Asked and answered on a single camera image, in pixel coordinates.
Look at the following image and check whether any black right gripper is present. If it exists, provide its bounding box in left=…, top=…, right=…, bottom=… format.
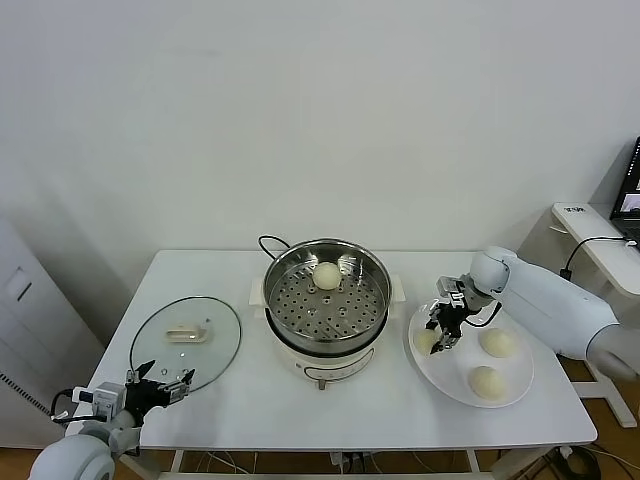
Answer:
left=424, top=298, right=470, bottom=357

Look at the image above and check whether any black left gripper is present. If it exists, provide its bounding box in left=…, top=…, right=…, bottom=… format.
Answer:
left=123, top=358, right=197, bottom=421

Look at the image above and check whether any white steamed baozi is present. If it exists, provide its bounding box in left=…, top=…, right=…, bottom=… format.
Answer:
left=311, top=261, right=343, bottom=292
left=478, top=327, right=516, bottom=360
left=468, top=365, right=509, bottom=402
left=414, top=330, right=441, bottom=357

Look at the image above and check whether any glass pot lid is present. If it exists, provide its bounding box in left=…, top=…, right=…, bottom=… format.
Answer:
left=130, top=296, right=244, bottom=394

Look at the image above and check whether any steel steamer basket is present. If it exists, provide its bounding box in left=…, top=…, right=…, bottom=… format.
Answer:
left=263, top=238, right=393, bottom=342

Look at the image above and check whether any white round plate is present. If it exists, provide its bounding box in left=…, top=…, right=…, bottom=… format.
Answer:
left=408, top=297, right=535, bottom=409

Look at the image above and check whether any cream electric cooker base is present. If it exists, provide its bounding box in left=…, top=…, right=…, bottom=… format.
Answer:
left=248, top=273, right=407, bottom=394

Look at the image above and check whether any grey metal cabinet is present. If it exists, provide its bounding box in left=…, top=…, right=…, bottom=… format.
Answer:
left=0, top=212, right=107, bottom=451

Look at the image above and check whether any black laptop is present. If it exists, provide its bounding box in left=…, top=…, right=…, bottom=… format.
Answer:
left=610, top=137, right=640, bottom=234

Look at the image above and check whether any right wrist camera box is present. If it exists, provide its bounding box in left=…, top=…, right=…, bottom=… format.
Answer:
left=434, top=274, right=467, bottom=301

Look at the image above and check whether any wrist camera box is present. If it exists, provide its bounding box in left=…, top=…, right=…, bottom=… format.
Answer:
left=434, top=274, right=467, bottom=301
left=72, top=382, right=127, bottom=422

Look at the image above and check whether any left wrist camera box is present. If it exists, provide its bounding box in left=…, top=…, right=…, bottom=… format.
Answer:
left=72, top=382, right=127, bottom=422

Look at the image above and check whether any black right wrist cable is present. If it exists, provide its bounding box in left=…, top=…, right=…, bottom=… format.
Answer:
left=464, top=299, right=502, bottom=329

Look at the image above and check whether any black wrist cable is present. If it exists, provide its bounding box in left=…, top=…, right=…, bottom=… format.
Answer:
left=464, top=299, right=502, bottom=329
left=48, top=389, right=76, bottom=425

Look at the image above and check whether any white table frame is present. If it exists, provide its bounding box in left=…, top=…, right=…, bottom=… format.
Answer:
left=102, top=446, right=484, bottom=480

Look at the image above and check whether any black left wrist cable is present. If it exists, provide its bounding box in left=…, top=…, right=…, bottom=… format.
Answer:
left=48, top=389, right=76, bottom=425

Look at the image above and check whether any black laptop charger cable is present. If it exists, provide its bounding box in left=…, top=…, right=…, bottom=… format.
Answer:
left=564, top=237, right=640, bottom=274

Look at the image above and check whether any black cooker power cord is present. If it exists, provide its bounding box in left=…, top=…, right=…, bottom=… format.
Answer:
left=258, top=234, right=292, bottom=261

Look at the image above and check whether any black coiled floor cable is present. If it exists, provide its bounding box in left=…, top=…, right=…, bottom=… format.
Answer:
left=567, top=446, right=604, bottom=480

